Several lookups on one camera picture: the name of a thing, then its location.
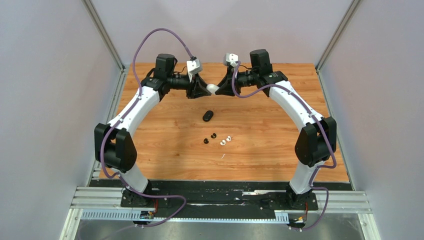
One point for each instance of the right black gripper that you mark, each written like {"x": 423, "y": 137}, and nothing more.
{"x": 226, "y": 85}

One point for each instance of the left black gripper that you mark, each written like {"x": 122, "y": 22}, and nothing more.
{"x": 197, "y": 88}

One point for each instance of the white earbud charging case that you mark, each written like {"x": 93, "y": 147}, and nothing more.
{"x": 212, "y": 88}

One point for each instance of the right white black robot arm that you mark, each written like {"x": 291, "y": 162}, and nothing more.
{"x": 317, "y": 140}

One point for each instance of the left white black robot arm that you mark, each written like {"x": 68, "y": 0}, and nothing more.
{"x": 113, "y": 142}

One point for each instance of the black earbud charging case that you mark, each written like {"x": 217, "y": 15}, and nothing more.
{"x": 208, "y": 116}

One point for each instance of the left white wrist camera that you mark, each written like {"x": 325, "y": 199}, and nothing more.
{"x": 194, "y": 66}

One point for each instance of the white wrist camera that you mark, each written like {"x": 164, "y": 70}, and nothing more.
{"x": 230, "y": 59}
{"x": 194, "y": 66}

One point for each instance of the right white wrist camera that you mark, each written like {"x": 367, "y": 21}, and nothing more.
{"x": 230, "y": 59}

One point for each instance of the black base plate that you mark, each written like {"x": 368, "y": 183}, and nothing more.
{"x": 176, "y": 188}

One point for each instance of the left aluminium frame post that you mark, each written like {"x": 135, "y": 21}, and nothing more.
{"x": 95, "y": 17}

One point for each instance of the aluminium frame post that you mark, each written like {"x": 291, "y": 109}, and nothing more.
{"x": 95, "y": 17}
{"x": 348, "y": 15}

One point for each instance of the right aluminium frame post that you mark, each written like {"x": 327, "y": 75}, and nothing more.
{"x": 348, "y": 15}

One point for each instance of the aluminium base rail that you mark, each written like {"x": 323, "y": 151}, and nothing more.
{"x": 115, "y": 198}

